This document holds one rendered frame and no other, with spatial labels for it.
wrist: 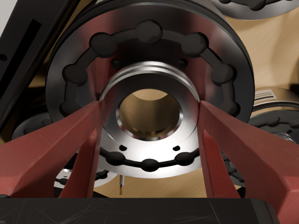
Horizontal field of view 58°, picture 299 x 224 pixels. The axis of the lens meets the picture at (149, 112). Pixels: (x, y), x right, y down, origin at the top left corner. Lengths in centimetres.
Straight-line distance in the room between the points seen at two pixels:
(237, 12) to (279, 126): 11
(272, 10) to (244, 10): 2
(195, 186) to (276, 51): 18
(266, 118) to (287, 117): 2
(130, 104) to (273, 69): 14
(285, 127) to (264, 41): 7
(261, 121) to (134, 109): 12
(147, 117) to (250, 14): 9
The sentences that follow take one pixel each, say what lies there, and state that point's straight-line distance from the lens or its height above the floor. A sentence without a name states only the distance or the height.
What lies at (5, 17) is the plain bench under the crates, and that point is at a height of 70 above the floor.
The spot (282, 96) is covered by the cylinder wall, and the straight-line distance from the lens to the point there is 25.
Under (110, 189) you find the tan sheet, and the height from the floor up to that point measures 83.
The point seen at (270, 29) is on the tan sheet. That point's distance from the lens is 23.
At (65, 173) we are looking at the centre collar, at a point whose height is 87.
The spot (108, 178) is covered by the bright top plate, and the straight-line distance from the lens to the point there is 27.
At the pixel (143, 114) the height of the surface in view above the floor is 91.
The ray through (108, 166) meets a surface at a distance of 16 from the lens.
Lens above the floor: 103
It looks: 52 degrees down
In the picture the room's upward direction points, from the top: 179 degrees clockwise
